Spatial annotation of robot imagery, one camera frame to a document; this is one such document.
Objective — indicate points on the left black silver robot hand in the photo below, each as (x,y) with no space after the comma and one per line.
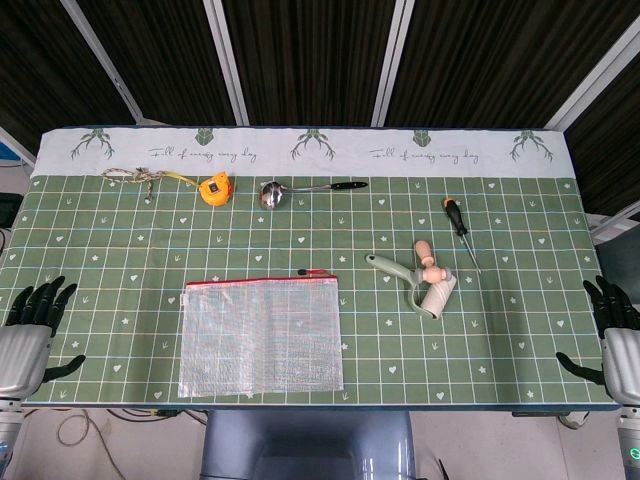
(22,355)

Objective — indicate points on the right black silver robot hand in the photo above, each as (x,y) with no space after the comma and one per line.
(622,360)

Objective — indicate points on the clear mesh zipper pouch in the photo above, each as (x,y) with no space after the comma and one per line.
(260,340)

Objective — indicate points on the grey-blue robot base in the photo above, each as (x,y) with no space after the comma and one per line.
(305,440)

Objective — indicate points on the green grid-patterned tablecloth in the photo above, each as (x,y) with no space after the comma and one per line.
(380,350)

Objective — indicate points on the wooden peg massager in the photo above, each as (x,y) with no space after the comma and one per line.
(424,250)

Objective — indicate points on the yellow tape measure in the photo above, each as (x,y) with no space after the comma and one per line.
(216,190)

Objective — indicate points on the white metal frame post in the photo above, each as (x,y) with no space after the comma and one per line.
(390,65)
(595,75)
(227,65)
(102,60)

